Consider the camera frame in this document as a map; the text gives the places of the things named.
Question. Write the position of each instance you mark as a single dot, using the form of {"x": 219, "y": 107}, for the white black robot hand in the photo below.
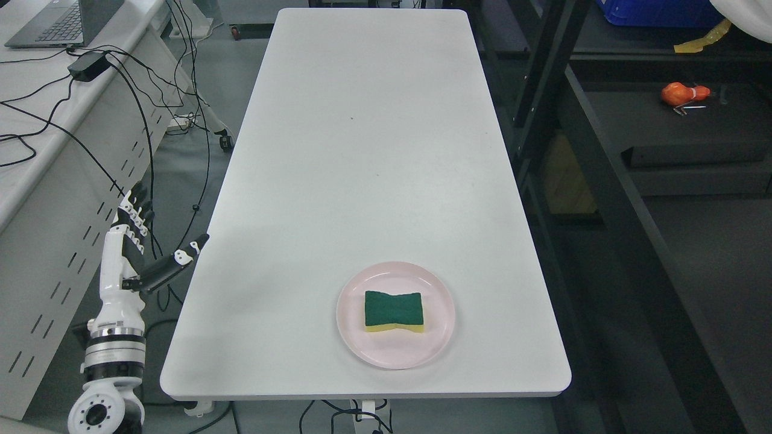
{"x": 124, "y": 278}

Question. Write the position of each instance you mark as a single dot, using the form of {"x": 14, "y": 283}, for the green yellow sponge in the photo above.
{"x": 384, "y": 312}

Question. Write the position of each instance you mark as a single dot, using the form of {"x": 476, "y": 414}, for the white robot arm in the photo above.
{"x": 114, "y": 365}

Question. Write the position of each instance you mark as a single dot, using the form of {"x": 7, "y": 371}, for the black metal shelf rack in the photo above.
{"x": 652, "y": 223}

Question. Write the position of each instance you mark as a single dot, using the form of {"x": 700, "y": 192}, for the white side desk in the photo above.
{"x": 60, "y": 188}

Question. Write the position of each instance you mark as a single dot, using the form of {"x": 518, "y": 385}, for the white power strip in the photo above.
{"x": 180, "y": 124}

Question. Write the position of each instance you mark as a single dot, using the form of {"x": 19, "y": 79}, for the black power adapter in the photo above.
{"x": 89, "y": 66}

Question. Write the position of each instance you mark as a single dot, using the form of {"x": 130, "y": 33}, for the pink round plate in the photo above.
{"x": 396, "y": 349}

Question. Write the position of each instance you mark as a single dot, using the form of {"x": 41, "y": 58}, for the grey laptop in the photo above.
{"x": 64, "y": 24}

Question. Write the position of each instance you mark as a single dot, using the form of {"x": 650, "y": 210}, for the white table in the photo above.
{"x": 370, "y": 136}

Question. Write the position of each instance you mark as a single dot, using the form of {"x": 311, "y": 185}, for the orange plastic toy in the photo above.
{"x": 676, "y": 94}

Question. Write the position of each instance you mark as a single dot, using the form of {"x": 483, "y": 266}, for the blue plastic crate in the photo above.
{"x": 667, "y": 14}

